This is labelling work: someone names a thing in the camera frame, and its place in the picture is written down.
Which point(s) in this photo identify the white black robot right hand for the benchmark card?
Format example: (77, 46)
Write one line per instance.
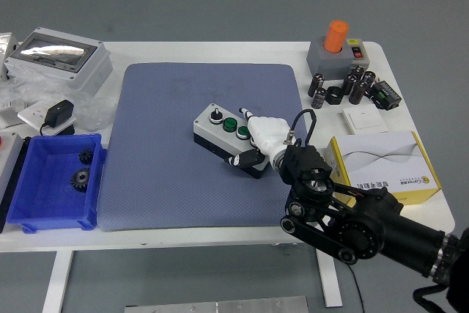
(265, 131)

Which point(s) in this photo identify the grey four-button control box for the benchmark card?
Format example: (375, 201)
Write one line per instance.
(205, 124)

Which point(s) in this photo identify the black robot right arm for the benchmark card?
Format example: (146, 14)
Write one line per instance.
(388, 225)

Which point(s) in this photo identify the black capacitor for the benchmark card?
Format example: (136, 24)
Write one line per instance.
(349, 84)
(316, 85)
(368, 79)
(358, 71)
(318, 98)
(358, 92)

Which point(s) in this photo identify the grey block holder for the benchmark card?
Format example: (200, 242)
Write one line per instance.
(322, 62)

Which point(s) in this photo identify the grey-blue mat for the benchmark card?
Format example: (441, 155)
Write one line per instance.
(165, 181)

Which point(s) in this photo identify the orange cylinder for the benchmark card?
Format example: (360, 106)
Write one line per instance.
(335, 36)

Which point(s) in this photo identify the white yellow carton box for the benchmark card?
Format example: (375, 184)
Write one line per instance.
(388, 159)

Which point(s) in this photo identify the black module with green terminal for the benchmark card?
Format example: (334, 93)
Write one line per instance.
(386, 95)

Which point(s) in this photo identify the white table leg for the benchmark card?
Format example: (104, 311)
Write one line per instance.
(58, 280)
(329, 283)

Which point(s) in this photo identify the clear plastic bag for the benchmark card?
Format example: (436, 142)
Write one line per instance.
(91, 107)

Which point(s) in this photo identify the silver metal plate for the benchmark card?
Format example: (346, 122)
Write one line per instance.
(220, 305)

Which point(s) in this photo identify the small black gear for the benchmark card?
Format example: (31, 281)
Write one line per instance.
(85, 157)

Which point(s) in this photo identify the large black gear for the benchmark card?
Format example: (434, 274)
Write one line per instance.
(80, 180)

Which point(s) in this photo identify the black power adapter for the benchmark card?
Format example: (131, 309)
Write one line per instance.
(58, 112)

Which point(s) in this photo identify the blue plastic bin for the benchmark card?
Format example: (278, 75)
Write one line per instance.
(40, 184)

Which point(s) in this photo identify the white socket plate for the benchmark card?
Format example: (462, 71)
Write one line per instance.
(31, 113)

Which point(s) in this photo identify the white wall switch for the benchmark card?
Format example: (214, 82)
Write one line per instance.
(366, 118)

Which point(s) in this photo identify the white red-black switch box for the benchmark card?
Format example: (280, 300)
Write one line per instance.
(357, 52)

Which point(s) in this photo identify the grey enclosure with clear lid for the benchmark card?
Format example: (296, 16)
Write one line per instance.
(86, 74)

